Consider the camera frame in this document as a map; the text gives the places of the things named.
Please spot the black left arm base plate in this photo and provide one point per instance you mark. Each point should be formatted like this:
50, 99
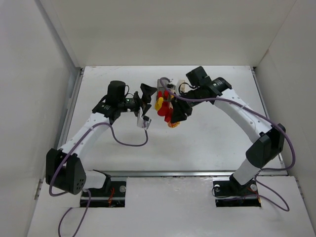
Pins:
112, 197

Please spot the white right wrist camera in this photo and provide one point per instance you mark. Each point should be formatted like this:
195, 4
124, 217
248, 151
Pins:
171, 87

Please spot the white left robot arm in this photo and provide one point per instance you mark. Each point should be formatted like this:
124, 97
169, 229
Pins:
69, 156

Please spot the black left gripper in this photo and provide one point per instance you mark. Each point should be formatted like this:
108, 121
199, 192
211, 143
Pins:
140, 101

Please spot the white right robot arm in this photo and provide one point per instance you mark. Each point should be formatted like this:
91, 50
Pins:
267, 139

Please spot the aluminium frame rail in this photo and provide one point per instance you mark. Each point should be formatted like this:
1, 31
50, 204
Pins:
170, 173

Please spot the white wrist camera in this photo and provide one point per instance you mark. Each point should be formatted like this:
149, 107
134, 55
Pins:
143, 121
171, 87

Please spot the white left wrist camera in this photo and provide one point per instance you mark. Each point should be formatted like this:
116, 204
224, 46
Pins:
143, 121

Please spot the red curved lego brick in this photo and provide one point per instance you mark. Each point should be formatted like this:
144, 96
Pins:
165, 95

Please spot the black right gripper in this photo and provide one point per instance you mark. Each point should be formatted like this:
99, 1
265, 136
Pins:
185, 105

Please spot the clear tan plastic container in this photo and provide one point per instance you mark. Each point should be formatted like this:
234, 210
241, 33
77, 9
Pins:
181, 85

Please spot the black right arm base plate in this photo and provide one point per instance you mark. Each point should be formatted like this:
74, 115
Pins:
226, 195

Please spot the smoky grey plastic container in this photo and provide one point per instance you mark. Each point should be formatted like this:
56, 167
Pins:
160, 87

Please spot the red yellow lego stack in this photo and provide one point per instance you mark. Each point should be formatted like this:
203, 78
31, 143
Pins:
163, 109
173, 125

